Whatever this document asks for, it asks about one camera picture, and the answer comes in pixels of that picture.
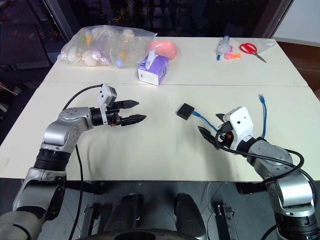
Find red-handled scissors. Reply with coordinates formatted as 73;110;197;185
239;42;268;64

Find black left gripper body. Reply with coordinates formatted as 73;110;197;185
105;101;123;128

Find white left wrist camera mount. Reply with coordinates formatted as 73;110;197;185
96;83;118;126

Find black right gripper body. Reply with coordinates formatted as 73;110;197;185
214;120;235;149

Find pink rounded bowl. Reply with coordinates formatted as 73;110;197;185
147;40;179;61

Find dark rounded shape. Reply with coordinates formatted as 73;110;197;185
103;193;145;234
173;193;207;240

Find metal table leg rail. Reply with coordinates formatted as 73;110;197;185
79;203;101;240
211;203;239;240

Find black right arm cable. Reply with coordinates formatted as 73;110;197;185
214;124;317;201

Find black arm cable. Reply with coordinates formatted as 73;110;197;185
62;84;104;240
214;124;317;201

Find clear plastic bag of toys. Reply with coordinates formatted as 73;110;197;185
57;25;158;69

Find blue Ethernet cable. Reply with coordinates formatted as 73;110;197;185
191;94;268;139

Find black adapter box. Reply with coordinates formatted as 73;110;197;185
176;102;196;122

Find clear glue bottle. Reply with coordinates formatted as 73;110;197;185
216;35;231;55

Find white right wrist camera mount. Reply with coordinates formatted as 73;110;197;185
223;106;255;151

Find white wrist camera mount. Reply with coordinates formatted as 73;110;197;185
96;83;118;126
223;106;255;151

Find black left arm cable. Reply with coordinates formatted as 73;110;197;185
62;84;104;240

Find white egg-shaped ball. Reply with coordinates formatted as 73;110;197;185
83;50;98;67

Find purple tissue box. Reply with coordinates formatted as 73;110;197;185
137;48;171;87

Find thin white cable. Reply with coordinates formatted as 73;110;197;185
206;182;219;227

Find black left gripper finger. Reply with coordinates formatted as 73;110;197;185
120;114;147;127
117;99;140;110

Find pink eraser block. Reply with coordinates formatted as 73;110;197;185
224;45;235;61

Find black table frame bracket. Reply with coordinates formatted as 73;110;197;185
235;182;269;196

